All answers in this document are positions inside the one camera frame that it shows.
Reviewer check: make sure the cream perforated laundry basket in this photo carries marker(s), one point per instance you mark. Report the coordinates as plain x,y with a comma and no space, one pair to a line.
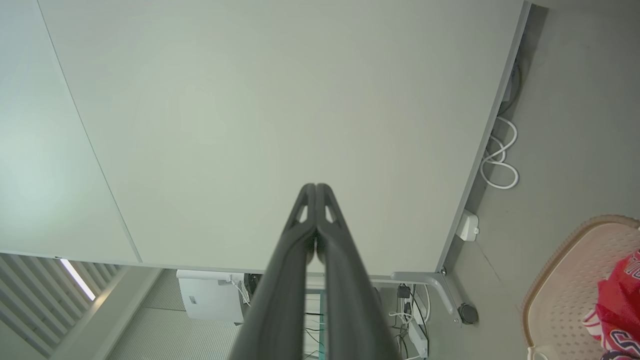
565,295

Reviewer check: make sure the black round floor puck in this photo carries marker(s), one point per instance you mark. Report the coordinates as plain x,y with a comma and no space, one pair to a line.
468,313

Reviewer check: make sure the red and white jersey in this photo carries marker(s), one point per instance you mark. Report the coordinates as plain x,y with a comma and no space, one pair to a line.
622,300

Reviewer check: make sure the light grey partition panel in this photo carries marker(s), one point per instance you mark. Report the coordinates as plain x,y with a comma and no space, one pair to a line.
280,110

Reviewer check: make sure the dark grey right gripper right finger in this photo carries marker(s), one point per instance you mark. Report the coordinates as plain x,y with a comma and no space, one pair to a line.
350,310

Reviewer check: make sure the white box appliance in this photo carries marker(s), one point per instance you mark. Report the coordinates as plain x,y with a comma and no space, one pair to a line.
210,297

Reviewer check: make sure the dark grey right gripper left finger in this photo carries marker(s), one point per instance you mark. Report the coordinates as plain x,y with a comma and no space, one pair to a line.
280,300

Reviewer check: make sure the black plug adapter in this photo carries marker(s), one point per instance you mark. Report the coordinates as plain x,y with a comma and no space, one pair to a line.
403,291

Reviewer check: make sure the white plastic adapter box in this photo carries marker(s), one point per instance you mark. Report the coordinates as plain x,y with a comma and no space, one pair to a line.
467,226

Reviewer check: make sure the white power strip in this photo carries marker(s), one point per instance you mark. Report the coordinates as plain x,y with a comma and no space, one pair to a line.
419,340

